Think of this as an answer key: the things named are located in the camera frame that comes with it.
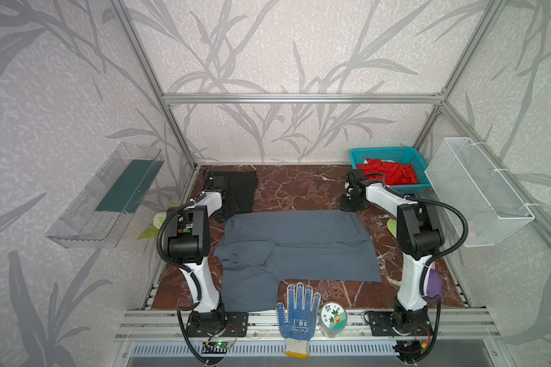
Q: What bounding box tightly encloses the grey t shirt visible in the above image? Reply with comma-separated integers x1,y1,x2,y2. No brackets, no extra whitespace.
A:
214,210,381,312

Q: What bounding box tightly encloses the teal plastic basket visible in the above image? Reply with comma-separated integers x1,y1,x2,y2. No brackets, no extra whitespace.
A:
350,147,431,194

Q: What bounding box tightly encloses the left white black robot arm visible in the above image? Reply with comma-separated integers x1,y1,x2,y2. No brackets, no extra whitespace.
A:
156,170,239,327

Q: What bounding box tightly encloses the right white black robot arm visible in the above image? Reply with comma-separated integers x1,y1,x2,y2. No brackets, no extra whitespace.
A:
341,169,469,330

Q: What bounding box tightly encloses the folded black t shirt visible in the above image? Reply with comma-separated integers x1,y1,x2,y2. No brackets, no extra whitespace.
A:
213,171,258,213

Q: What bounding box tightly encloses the red t shirt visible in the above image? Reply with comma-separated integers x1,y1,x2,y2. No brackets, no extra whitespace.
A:
356,158,419,186

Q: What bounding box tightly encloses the potted artificial flower plant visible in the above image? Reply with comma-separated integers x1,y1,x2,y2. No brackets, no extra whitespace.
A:
137,199,180,239

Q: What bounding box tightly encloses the round tin with cartoon label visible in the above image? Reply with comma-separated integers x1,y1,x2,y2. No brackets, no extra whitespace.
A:
318,302,347,338

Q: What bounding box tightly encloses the blue dotted work glove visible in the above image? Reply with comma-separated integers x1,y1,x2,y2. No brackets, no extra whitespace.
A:
276,282,321,359

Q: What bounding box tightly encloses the green circuit board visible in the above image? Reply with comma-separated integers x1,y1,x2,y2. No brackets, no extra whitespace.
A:
203,339,236,354

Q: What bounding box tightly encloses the purple object by right wall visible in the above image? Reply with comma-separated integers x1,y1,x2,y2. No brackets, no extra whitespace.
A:
426,269,443,301

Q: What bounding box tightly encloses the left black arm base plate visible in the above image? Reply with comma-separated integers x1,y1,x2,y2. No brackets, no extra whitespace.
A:
186,310,249,337

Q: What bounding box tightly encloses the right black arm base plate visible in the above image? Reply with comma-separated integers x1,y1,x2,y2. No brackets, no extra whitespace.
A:
364,308,434,337

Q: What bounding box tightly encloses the white wire mesh basket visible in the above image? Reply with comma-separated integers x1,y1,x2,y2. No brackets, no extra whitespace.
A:
425,137,534,247

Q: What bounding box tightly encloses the clear plastic wall shelf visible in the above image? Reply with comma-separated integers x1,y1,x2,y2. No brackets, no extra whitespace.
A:
46,143,165,249

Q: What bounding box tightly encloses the aluminium front rail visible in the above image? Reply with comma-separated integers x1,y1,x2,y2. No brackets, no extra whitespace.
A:
115,305,500,346

